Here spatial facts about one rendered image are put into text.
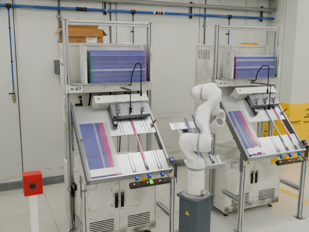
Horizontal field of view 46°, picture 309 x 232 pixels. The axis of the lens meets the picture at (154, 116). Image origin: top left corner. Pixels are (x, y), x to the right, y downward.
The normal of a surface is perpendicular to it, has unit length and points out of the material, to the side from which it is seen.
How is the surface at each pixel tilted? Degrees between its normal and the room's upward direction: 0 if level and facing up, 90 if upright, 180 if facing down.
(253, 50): 90
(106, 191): 90
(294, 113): 90
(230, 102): 44
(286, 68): 90
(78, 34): 80
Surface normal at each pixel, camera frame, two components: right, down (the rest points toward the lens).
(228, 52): -0.91, 0.07
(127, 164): 0.29, -0.61
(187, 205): -0.72, 0.12
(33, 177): 0.41, 0.17
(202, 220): 0.70, 0.14
